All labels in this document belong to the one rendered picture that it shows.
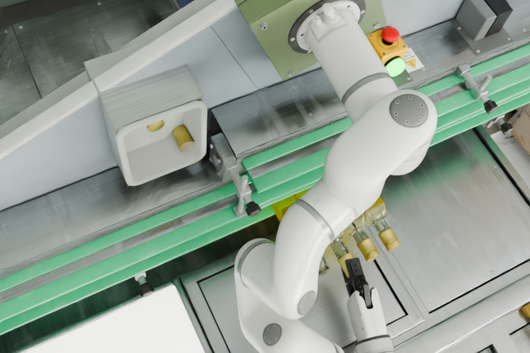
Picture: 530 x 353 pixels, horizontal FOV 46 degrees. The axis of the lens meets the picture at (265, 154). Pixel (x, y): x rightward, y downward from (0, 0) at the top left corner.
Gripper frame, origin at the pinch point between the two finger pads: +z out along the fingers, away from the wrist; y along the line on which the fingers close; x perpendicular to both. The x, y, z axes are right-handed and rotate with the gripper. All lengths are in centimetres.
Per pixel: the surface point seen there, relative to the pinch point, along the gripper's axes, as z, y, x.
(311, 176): 20.7, 6.2, 4.9
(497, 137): 172, -313, -248
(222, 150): 25.5, 15.5, 24.2
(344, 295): -2.2, -12.7, -0.2
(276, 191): 18.6, 6.3, 13.3
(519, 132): 162, -291, -254
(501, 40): 44, 15, -47
